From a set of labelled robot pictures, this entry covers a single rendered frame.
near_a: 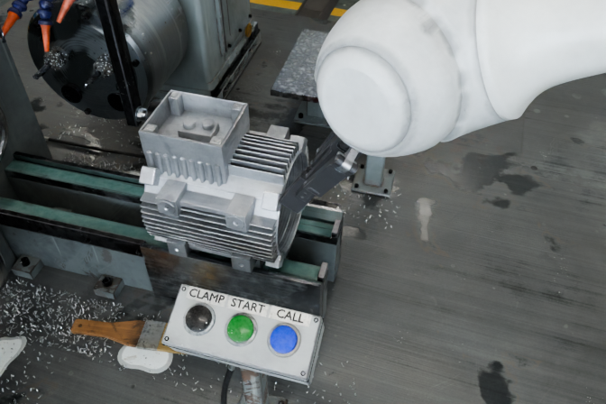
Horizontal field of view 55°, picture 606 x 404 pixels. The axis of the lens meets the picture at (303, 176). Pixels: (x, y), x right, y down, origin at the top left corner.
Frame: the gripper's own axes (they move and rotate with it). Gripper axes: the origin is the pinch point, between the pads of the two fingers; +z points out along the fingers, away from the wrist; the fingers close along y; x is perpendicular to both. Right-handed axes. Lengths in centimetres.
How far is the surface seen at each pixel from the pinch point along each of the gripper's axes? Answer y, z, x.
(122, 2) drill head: -33, 17, -39
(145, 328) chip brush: 8.6, 37.6, -5.9
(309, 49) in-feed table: -63, 24, -5
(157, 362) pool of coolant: 13.3, 36.0, -1.9
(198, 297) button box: 17.0, 6.4, -5.1
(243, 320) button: 18.6, 3.3, 0.0
